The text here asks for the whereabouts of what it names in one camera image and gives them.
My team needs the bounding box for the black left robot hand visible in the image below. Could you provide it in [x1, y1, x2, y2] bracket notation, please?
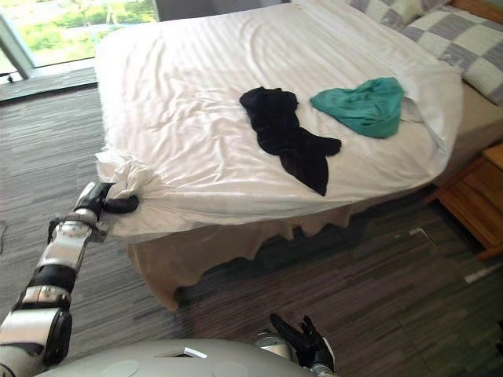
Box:
[74, 181, 140, 215]

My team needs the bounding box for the teal garment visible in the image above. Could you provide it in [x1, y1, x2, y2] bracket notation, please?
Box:
[309, 76, 406, 140]

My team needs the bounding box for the window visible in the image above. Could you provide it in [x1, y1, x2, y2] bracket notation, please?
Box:
[0, 0, 160, 79]

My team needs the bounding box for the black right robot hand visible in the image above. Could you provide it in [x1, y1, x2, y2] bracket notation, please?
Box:
[269, 313, 336, 372]

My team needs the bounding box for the white striped quilt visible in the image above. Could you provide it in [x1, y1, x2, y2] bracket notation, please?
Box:
[94, 0, 465, 239]

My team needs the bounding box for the black garment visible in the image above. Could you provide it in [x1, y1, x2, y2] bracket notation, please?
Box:
[239, 86, 343, 197]

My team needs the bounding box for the wooden headboard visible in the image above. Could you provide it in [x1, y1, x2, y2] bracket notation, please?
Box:
[447, 0, 503, 25]

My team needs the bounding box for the wooden nightstand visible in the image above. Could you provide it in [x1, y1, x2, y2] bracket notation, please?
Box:
[426, 141, 503, 262]

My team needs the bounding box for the beige mattress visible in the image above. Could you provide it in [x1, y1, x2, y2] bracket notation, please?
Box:
[431, 80, 503, 185]

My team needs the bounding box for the checkered grey white pillow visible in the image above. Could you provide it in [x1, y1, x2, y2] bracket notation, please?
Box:
[399, 8, 503, 106]
[345, 0, 453, 31]

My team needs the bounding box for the beige bed skirt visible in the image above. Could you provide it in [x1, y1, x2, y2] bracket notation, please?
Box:
[127, 203, 354, 313]

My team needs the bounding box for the silver robot torso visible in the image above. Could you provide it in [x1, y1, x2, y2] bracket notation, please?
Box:
[41, 339, 315, 377]

